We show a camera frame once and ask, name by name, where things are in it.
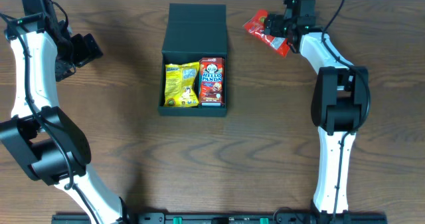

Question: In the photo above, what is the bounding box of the red snack packet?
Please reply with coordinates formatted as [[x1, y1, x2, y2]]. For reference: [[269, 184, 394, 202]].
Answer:
[[243, 9, 290, 57]]

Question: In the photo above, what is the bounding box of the dark green box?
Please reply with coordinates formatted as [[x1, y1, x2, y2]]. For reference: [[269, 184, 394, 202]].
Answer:
[[158, 3, 228, 117]]

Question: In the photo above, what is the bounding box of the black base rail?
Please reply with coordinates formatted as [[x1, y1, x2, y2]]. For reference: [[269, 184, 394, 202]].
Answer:
[[51, 211, 388, 224]]

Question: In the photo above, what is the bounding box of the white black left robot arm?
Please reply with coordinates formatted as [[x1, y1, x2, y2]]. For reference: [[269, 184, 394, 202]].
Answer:
[[1, 0, 137, 223]]

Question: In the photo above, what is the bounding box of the yellow snack packet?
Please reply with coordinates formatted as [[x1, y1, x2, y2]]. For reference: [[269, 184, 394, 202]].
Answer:
[[164, 62, 200, 108]]

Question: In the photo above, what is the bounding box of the red Hello Panda box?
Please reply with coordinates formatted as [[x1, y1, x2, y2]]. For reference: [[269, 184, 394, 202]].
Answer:
[[199, 57, 225, 106]]

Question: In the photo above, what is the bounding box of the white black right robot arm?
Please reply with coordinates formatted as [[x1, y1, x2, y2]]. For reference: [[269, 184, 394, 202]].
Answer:
[[264, 0, 371, 223]]

